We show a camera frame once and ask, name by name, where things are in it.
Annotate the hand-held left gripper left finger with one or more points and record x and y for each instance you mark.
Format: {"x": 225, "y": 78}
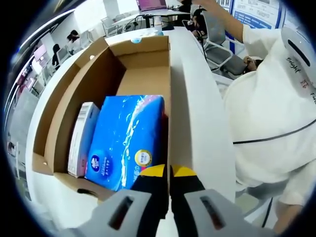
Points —
{"x": 148, "y": 197}

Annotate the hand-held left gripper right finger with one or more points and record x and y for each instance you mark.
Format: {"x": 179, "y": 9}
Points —
{"x": 187, "y": 197}

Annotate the blue tissue pack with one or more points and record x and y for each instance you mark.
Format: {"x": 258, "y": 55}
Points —
{"x": 118, "y": 143}

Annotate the white medicine box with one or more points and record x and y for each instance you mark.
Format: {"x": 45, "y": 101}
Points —
{"x": 81, "y": 138}

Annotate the brown cardboard shoe box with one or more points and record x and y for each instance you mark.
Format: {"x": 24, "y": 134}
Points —
{"x": 143, "y": 79}

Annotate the person in white shirt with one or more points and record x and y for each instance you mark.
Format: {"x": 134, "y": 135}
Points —
{"x": 266, "y": 106}

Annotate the grey mesh office chair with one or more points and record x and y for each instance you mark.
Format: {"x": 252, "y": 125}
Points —
{"x": 214, "y": 29}

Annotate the white chest device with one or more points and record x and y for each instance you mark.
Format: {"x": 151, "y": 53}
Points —
{"x": 298, "y": 56}

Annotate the laptop with purple screen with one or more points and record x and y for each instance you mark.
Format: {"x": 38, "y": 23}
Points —
{"x": 151, "y": 3}

